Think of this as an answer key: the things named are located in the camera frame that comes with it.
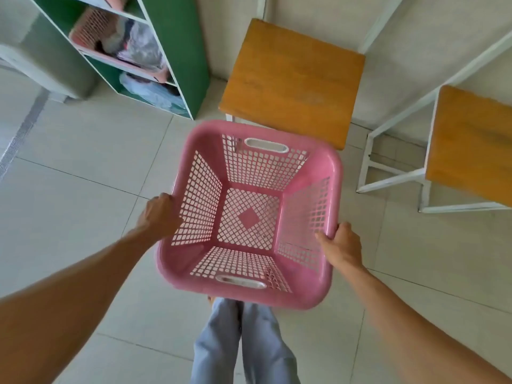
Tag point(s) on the person's right hand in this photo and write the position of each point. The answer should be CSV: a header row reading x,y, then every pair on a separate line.
x,y
344,245

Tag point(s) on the person's left hand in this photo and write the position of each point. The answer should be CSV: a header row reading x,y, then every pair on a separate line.
x,y
158,217

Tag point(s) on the person's left thumb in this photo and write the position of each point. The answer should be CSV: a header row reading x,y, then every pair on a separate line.
x,y
176,213

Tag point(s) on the person's right thumb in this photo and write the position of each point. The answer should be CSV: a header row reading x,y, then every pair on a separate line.
x,y
324,239

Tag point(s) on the pink plastic laundry basket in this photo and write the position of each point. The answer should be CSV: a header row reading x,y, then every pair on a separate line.
x,y
256,211

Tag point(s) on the person's right forearm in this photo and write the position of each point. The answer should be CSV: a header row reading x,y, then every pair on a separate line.
x,y
416,327

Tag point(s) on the person's left forearm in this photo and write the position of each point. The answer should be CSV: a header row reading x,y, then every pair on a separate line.
x,y
68,299

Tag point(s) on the light blue plastic bag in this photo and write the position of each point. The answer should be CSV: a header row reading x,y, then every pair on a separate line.
x,y
154,93

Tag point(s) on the person's light blue trousers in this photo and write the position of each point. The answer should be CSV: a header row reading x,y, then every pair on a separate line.
x,y
244,343

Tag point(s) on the green and white shelf unit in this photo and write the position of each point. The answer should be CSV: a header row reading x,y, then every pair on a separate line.
x,y
160,51

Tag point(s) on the clear plastic bag of clothes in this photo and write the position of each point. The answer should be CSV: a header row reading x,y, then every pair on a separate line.
x,y
142,47

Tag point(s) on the pink basket on shelf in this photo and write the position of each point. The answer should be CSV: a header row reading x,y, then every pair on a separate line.
x,y
94,29

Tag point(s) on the grey cabinet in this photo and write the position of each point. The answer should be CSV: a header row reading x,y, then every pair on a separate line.
x,y
44,47

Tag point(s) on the wooden table with white frame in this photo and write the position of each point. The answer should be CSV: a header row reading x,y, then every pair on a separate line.
x,y
460,147
292,79

